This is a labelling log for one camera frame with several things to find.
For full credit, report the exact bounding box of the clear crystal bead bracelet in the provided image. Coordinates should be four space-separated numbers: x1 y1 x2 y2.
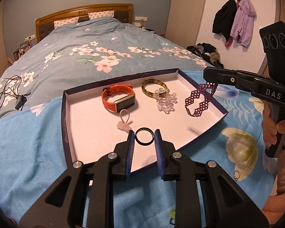
155 87 178 114

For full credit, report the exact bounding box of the wooden headboard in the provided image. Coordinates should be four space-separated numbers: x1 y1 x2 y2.
35 4 133 43

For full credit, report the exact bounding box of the orange smart watch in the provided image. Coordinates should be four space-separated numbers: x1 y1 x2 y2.
101 84 136 113

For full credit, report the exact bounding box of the black ring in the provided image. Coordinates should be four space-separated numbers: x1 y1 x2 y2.
135 127 155 146

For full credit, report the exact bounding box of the patterned pillow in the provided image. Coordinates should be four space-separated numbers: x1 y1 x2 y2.
54 17 79 29
88 10 115 20

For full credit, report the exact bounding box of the right forearm pink sleeve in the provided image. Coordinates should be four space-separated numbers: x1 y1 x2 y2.
262 150 285 225

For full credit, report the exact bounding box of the black charger cable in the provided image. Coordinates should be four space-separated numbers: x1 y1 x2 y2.
0 74 32 127

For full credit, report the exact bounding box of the silver ring keychain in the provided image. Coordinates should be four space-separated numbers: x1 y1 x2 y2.
233 170 241 181

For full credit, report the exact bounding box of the nightstand clutter rack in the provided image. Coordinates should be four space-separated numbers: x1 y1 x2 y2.
13 39 32 61

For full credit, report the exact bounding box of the right hand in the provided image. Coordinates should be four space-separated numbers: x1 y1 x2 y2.
261 101 285 147

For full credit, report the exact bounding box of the white wall socket panel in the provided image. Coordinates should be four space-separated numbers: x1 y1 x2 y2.
135 16 148 22

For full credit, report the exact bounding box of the purple beaded woven bracelet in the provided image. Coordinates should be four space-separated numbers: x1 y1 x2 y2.
184 82 219 118

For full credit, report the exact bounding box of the right beige wardrobe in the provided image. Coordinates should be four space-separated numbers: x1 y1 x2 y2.
166 0 205 48

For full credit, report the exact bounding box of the pile of dark clothes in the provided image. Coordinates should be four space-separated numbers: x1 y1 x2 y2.
186 43 224 68

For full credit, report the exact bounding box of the blue floral duvet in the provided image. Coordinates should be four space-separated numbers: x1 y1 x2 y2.
0 17 207 119

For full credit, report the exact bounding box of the black jacket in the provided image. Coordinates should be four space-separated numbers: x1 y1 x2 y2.
212 0 237 41

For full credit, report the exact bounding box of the navy jewelry box tray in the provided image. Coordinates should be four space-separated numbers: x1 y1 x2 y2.
62 68 227 166

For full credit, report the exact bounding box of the blue floral towel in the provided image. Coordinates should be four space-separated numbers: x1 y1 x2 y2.
0 69 280 228

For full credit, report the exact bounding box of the left patterned pillow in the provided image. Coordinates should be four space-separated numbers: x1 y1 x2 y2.
54 17 79 29

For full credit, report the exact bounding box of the right patterned pillow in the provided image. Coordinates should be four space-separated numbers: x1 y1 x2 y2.
88 10 115 20

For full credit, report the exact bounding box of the tortoiseshell bangle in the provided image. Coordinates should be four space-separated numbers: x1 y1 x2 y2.
142 79 168 99

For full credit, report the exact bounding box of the purple jacket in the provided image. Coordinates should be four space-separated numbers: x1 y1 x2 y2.
225 0 256 48

